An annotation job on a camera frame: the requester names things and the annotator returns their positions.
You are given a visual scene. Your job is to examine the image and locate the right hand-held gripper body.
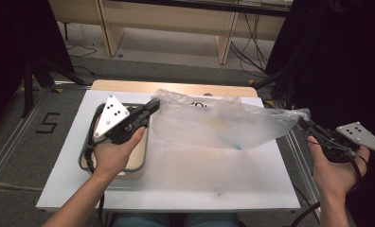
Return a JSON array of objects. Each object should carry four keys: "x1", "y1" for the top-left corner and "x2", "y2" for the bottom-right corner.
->
[{"x1": 321, "y1": 121, "x2": 375, "y2": 164}]

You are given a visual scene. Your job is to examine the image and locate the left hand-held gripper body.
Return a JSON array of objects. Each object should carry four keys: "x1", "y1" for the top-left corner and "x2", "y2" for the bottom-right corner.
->
[{"x1": 94, "y1": 94, "x2": 146, "y2": 145}]

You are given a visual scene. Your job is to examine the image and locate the beige bin with grey rim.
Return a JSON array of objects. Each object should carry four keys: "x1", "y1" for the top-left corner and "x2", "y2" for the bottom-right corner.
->
[{"x1": 78, "y1": 102, "x2": 151, "y2": 181}]

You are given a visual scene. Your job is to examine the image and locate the clear smiley plastic bag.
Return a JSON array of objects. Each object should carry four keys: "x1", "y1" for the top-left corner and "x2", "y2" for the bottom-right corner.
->
[{"x1": 151, "y1": 88, "x2": 313, "y2": 151}]

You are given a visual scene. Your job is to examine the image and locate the blue toothbrush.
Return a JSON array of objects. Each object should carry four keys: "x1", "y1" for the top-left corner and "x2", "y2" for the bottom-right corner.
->
[{"x1": 219, "y1": 133, "x2": 242, "y2": 151}]

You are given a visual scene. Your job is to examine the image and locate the person's left hand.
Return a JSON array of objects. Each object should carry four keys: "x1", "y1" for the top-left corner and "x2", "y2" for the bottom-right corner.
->
[{"x1": 92, "y1": 124, "x2": 147, "y2": 181}]

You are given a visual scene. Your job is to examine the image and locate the person's right hand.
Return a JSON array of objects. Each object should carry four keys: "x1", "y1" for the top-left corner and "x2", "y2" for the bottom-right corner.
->
[{"x1": 308, "y1": 135, "x2": 370, "y2": 201}]

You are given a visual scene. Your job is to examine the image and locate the wooden table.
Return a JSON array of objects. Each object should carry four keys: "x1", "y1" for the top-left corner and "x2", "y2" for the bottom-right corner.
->
[{"x1": 90, "y1": 79, "x2": 259, "y2": 98}]

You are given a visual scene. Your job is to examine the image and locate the black metal stand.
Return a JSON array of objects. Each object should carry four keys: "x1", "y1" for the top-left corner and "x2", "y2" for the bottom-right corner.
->
[{"x1": 251, "y1": 62, "x2": 300, "y2": 112}]

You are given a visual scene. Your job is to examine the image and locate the dark curtain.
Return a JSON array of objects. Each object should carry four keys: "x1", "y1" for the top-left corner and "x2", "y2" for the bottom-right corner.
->
[
  {"x1": 0, "y1": 0, "x2": 75, "y2": 127},
  {"x1": 264, "y1": 0, "x2": 375, "y2": 227}
]

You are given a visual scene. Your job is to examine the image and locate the white board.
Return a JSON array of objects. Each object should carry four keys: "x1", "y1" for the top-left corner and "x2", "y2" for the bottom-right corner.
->
[{"x1": 36, "y1": 89, "x2": 302, "y2": 213}]

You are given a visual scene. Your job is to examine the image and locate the wooden shelf unit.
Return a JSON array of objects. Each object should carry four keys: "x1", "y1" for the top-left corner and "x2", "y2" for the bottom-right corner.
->
[{"x1": 47, "y1": 0, "x2": 287, "y2": 65}]

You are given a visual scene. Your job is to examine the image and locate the black tripod stand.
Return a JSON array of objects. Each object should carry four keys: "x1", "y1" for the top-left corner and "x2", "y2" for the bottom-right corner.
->
[{"x1": 19, "y1": 56, "x2": 86, "y2": 119}]

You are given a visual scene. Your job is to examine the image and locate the person's blue jeans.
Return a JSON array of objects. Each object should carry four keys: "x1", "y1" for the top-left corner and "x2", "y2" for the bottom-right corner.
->
[{"x1": 111, "y1": 212, "x2": 241, "y2": 227}]

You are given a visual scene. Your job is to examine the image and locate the aluminium floor rail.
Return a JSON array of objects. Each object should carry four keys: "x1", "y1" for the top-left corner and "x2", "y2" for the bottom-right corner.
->
[
  {"x1": 0, "y1": 88, "x2": 52, "y2": 194},
  {"x1": 277, "y1": 100, "x2": 336, "y2": 227}
]

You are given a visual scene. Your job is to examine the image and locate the right hand-held gripper cable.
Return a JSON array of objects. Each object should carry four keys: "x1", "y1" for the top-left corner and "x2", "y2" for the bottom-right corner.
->
[{"x1": 289, "y1": 131, "x2": 368, "y2": 227}]

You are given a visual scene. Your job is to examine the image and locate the hand-held gripper cable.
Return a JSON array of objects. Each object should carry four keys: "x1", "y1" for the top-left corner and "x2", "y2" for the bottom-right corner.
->
[
  {"x1": 289, "y1": 131, "x2": 368, "y2": 227},
  {"x1": 83, "y1": 103, "x2": 106, "y2": 227}
]

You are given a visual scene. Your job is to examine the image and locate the left hand-held gripper cable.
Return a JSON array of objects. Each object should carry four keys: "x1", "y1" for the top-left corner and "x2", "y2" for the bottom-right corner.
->
[{"x1": 83, "y1": 103, "x2": 106, "y2": 227}]

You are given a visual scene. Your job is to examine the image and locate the black floor cable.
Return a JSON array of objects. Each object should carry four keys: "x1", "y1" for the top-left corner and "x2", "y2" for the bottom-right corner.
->
[{"x1": 63, "y1": 44, "x2": 98, "y2": 77}]

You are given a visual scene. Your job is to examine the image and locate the bundle of black cables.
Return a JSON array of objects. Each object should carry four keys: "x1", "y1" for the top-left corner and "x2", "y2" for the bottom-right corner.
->
[{"x1": 229, "y1": 12, "x2": 271, "y2": 76}]

